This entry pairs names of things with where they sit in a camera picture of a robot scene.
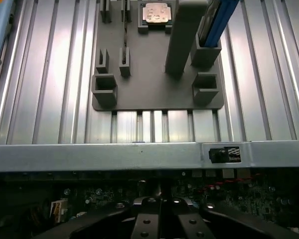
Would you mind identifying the green motherboard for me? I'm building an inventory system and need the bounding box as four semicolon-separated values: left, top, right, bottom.
0;173;299;239

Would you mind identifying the open black PC case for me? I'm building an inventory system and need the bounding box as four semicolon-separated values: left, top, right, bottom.
0;139;299;239

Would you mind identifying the grey plastic parts rack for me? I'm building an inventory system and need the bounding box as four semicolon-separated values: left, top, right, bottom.
91;0;225;112

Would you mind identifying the green RAM stick bare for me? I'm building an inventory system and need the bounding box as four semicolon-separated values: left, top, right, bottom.
123;0;130;64

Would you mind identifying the silver hard disk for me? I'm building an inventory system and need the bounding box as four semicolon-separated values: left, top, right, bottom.
198;0;216;48

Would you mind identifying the silver CPU chip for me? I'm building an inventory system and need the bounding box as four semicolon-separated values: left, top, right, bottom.
142;2;174;25

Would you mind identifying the thin red wire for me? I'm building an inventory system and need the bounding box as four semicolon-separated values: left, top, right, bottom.
196;173;253;194

